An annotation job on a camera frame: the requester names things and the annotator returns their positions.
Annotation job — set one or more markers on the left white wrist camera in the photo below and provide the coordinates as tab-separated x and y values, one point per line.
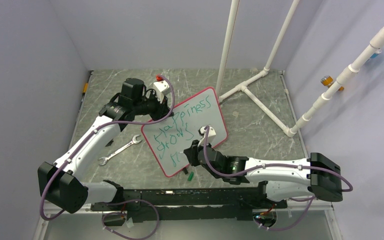
161	87

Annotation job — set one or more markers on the orange wall knob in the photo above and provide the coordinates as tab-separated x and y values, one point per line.
327	81

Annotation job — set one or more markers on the silver open-end wrench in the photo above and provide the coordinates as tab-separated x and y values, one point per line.
136	139

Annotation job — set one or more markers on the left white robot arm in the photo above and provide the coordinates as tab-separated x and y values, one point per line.
59	181

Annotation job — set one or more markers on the white PVC pipe frame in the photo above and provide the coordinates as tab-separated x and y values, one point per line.
261	37

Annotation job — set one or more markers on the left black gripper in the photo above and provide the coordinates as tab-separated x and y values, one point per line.
162	109

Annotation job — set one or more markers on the white diagonal pipe rail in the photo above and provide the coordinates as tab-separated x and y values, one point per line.
349	72

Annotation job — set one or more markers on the aluminium extrusion rail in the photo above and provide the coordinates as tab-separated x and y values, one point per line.
52	209

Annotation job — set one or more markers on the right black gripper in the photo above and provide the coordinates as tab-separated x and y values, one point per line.
192	152

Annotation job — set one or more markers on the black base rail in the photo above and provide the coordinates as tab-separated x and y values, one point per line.
238	203

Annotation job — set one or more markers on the blue wall knob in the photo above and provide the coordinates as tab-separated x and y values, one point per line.
376	53

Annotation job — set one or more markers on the pink framed whiteboard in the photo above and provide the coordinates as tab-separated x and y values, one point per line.
175	134

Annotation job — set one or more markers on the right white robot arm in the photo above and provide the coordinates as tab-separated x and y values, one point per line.
315	176

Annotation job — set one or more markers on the green marker cap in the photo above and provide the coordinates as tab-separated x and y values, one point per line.
190	176

